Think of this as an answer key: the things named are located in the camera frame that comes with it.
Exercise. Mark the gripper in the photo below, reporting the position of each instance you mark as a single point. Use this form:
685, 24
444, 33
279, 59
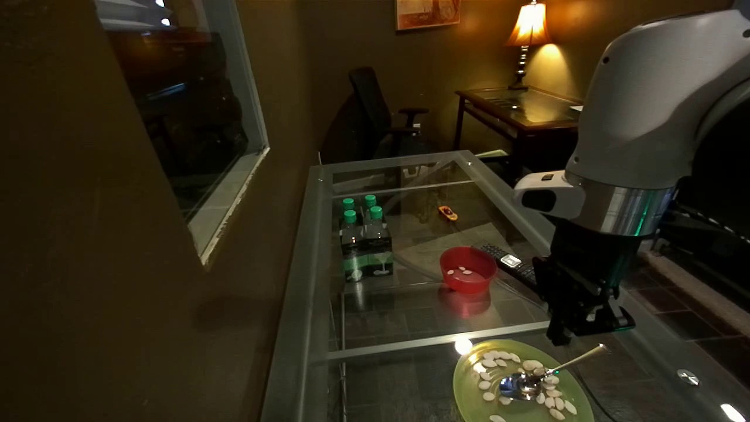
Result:
592, 258

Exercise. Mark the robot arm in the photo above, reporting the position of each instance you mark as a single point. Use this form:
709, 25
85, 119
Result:
644, 99

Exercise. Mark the silver metal spoon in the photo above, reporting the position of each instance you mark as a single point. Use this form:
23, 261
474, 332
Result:
524, 384

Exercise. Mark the white seeds on plate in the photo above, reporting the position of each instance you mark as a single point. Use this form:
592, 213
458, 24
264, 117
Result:
489, 363

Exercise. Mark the black remote control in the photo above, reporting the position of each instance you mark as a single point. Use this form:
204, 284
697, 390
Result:
498, 253

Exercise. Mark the red bowl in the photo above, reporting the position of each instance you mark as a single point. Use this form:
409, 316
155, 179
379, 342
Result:
469, 284

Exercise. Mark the white seeds in bowl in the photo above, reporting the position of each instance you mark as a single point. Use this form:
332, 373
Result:
462, 271

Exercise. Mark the green plate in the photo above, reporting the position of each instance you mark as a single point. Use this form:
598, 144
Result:
469, 392

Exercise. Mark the small orange toy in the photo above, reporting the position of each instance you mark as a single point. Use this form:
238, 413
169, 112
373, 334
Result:
448, 213

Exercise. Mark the dark wooden side table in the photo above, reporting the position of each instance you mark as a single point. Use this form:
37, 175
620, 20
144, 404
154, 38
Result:
527, 111

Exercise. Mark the pack of green-capped bottles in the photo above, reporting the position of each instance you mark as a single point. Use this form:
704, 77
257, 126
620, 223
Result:
366, 246

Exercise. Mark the table lamp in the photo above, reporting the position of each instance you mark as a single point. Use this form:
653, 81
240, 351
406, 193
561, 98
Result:
529, 26

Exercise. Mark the black office chair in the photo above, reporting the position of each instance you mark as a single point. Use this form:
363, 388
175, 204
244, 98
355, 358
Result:
372, 105

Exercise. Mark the framed picture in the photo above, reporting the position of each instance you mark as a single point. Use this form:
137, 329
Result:
425, 13

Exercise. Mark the window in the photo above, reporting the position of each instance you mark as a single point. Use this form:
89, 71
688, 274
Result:
176, 88

